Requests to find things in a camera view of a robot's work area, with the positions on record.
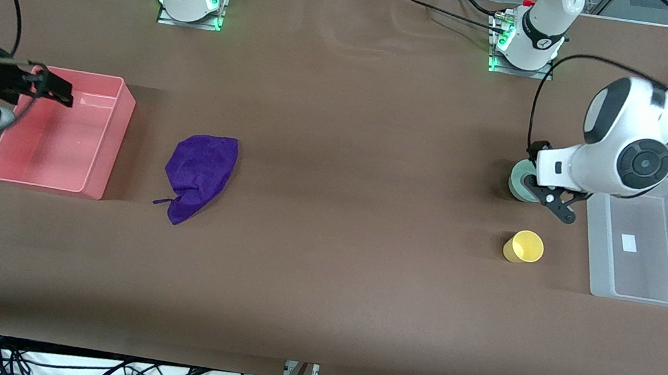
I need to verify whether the purple cloth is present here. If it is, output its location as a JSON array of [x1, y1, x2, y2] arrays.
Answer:
[[151, 129, 241, 232]]

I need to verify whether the yellow cup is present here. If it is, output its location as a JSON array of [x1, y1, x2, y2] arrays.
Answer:
[[502, 228, 547, 266]]

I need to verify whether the pink plastic bin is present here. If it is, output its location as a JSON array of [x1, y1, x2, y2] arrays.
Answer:
[[0, 61, 140, 204]]

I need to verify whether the clear plastic bin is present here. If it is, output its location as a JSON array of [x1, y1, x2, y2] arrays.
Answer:
[[574, 169, 668, 307]]

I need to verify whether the black cable on table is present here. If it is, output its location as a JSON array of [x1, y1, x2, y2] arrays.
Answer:
[[387, 0, 514, 32]]

